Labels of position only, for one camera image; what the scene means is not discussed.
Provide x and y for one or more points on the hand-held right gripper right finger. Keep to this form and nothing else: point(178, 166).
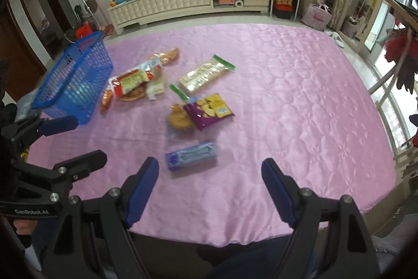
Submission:
point(277, 192)

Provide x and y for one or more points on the pink quilted blanket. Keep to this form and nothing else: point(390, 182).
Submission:
point(294, 118)

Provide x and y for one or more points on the small white snack packet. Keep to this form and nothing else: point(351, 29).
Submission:
point(156, 87)

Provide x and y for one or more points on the round flatbread packet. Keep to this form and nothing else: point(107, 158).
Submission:
point(134, 96)

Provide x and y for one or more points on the red yellow snack packet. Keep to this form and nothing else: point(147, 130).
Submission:
point(130, 81)

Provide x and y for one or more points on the hanging red black clothes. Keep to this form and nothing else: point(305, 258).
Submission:
point(403, 60)

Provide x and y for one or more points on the blue snack packet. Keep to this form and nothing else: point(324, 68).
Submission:
point(191, 158)

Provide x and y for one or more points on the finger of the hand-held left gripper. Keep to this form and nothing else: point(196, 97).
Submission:
point(60, 125)
point(83, 164)

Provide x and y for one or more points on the black bag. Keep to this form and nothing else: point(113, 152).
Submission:
point(70, 36)

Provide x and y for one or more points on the bun in clear packet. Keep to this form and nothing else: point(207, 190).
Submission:
point(179, 118)

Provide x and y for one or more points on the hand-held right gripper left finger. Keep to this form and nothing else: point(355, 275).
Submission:
point(143, 192)

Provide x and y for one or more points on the person's dark trousers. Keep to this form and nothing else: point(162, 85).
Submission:
point(254, 257)

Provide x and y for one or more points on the small orange snack packet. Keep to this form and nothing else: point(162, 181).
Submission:
point(106, 100)

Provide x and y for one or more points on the white tufted TV cabinet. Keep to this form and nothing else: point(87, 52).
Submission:
point(163, 4)

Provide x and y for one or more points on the person's left hand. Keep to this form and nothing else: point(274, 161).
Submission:
point(24, 230)

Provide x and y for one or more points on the white paper roll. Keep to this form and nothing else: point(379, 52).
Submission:
point(240, 3)

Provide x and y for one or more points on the cartoon print bread packet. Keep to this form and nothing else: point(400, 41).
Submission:
point(168, 56)

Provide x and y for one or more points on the green-ended cracker pack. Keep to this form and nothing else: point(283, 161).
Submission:
point(207, 73)

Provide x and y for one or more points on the red black box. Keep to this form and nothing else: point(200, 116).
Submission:
point(283, 11)

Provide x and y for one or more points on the purple yellow cracker packet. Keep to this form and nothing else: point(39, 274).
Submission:
point(209, 110)

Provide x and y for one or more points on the blue plastic basket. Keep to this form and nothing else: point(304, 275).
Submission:
point(81, 76)

